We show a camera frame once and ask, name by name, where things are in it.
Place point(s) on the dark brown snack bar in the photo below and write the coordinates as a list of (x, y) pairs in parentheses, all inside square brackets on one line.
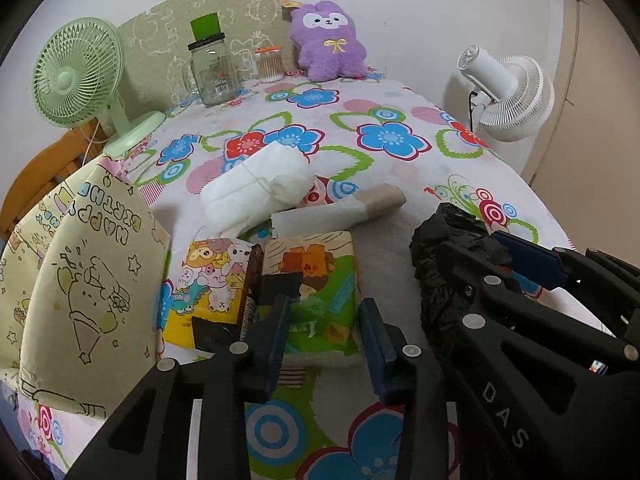
[(250, 285)]

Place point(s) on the white towel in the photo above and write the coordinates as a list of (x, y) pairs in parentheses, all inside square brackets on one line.
[(250, 180)]

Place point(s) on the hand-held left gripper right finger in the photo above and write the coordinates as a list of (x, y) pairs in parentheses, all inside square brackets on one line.
[(374, 350)]

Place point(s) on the yellow printed gift bag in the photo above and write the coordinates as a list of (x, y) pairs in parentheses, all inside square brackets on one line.
[(75, 285)]

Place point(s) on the green tissue packet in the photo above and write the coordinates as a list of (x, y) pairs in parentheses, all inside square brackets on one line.
[(320, 310)]

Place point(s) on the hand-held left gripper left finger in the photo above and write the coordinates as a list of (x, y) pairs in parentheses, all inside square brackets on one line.
[(277, 340)]

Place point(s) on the green desk fan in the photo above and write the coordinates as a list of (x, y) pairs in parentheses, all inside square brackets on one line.
[(70, 80)]

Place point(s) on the cartoon print tissue packet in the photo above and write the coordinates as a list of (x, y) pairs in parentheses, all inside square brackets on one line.
[(210, 280)]

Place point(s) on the cotton swab jar orange lid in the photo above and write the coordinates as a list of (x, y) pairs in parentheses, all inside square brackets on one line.
[(269, 67)]

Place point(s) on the cardboard tube with paper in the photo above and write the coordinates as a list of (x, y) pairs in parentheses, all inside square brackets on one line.
[(315, 220)]

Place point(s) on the black plastic bag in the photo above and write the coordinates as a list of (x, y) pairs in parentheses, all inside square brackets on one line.
[(435, 270)]

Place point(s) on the wooden chair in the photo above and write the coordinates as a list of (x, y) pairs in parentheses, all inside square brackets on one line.
[(35, 170)]

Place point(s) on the green printed cardboard panel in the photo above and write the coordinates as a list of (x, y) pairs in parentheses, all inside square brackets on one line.
[(160, 35)]

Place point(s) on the glass jar with green lid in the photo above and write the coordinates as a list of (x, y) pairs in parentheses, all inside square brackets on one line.
[(215, 75)]

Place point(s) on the floral tablecloth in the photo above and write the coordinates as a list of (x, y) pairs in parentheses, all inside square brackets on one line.
[(400, 170)]

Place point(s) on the cream cabinet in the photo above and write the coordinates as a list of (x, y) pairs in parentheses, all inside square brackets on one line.
[(600, 110)]

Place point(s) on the white desk fan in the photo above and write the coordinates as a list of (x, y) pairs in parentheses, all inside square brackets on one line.
[(520, 95)]

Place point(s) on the purple plush toy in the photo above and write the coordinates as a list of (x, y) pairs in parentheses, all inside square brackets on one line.
[(327, 50)]

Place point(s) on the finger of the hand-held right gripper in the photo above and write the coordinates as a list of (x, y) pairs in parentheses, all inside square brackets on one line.
[(480, 300), (530, 260)]

